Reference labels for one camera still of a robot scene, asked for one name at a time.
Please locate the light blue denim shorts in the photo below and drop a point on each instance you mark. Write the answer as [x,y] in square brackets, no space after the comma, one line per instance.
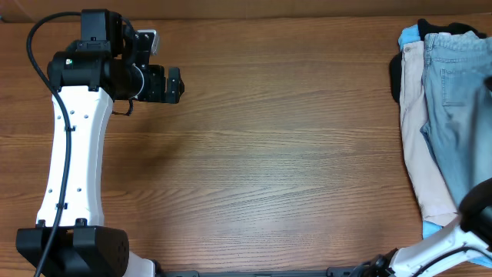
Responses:
[458,129]

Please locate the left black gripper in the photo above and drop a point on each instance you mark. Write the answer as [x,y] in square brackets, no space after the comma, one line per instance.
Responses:
[156,93]

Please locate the beige pink shorts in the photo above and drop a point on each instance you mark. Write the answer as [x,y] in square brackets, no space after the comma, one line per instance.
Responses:
[436,205]

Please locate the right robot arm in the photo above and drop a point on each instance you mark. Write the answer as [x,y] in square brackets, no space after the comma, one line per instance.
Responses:
[465,238]

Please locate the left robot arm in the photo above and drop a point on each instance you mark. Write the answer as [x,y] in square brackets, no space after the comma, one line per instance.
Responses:
[109,63]

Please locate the black garment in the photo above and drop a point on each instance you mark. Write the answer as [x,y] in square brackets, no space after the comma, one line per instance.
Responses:
[396,77]

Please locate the light blue garment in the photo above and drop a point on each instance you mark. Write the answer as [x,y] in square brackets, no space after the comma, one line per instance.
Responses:
[445,120]

